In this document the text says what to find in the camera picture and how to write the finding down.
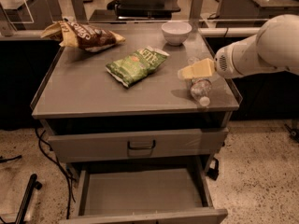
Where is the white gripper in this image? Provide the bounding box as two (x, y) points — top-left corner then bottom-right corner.
(178, 41), (249, 80)

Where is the clear plastic water bottle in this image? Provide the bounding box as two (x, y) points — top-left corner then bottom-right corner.
(188, 57), (212, 106)

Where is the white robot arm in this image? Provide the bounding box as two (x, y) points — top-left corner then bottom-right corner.
(178, 14), (299, 80)

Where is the closed top drawer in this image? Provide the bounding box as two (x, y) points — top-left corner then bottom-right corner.
(49, 128), (228, 163)

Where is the grey drawer cabinet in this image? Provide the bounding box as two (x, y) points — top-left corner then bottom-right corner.
(30, 21), (244, 224)

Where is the open middle drawer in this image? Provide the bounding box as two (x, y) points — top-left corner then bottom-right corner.
(59, 156), (228, 224)

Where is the white ceramic bowl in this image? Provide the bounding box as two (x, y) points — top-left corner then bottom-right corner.
(162, 21), (192, 46)

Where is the green chip bag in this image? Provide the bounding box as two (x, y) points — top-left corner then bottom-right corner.
(106, 46), (169, 88)

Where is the brown chip bag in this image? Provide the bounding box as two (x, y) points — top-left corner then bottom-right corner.
(41, 21), (125, 52)

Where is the black bar on floor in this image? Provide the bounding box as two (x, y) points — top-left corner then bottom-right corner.
(15, 174), (42, 224)

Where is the black drawer handle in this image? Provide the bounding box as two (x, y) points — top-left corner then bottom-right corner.
(127, 140), (156, 150)

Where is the black floor cable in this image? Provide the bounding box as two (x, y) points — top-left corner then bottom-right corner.
(35, 128), (77, 220)

